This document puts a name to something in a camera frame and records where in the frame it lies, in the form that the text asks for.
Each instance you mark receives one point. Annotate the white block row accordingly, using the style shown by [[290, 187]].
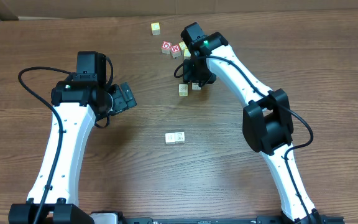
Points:
[[195, 86], [183, 89], [179, 137]]

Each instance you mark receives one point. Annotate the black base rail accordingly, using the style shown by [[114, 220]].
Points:
[[204, 221]]

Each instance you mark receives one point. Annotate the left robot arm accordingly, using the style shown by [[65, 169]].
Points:
[[77, 104]]

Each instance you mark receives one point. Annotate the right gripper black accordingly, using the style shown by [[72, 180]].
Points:
[[190, 74]]

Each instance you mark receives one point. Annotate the red M wooden block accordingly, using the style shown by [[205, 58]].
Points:
[[175, 51]]

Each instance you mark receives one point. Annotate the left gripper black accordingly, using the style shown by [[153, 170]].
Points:
[[120, 103]]

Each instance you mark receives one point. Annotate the yellow block upper cluster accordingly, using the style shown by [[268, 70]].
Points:
[[182, 46]]

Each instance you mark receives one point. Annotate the red O wooden block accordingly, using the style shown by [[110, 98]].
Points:
[[166, 47]]

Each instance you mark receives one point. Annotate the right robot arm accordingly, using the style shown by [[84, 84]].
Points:
[[267, 124]]

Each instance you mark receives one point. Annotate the cardboard box back edge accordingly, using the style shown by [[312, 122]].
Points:
[[14, 9]]

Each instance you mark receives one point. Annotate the yellow block cluster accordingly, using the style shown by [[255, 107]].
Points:
[[182, 46], [186, 54]]

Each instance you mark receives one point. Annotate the white block single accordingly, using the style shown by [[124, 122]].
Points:
[[170, 138]]

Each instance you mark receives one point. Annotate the yellow block lower cluster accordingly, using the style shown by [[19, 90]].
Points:
[[186, 54]]

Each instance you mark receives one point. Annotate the far yellow wooden block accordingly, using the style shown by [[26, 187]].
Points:
[[155, 28]]

